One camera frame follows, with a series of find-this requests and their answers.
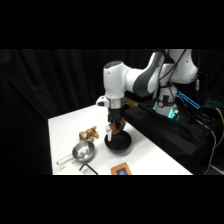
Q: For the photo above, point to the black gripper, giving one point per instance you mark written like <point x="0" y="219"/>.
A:
<point x="116" y="115"/>

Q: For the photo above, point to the brown potato toy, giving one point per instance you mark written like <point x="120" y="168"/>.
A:
<point x="117" y="128"/>

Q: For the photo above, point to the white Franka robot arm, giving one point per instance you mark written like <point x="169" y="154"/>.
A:
<point x="146" y="78"/>

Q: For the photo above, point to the black bowl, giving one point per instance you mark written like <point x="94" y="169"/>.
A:
<point x="120" y="143"/>

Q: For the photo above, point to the brown plush teddy toy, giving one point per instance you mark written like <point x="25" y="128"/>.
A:
<point x="89" y="133"/>

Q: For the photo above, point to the small silver metal saucepan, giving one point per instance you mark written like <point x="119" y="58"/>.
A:
<point x="84" y="152"/>

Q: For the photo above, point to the orange box with blue button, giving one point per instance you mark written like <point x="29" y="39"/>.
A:
<point x="121" y="169"/>

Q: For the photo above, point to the black cloth covered stand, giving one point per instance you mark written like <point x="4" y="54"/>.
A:
<point x="166" y="136"/>

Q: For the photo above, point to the pale yellow paper pad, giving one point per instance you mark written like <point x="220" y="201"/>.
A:
<point x="68" y="170"/>

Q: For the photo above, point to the blue lit control box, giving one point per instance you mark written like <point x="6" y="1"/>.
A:
<point x="188" y="99"/>

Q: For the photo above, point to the black curtain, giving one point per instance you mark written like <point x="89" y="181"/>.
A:
<point x="40" y="100"/>

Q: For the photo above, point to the dark box with blue lights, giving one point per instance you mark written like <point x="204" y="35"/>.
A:
<point x="213" y="102"/>

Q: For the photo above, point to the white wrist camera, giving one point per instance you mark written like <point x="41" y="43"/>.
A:
<point x="102" y="101"/>

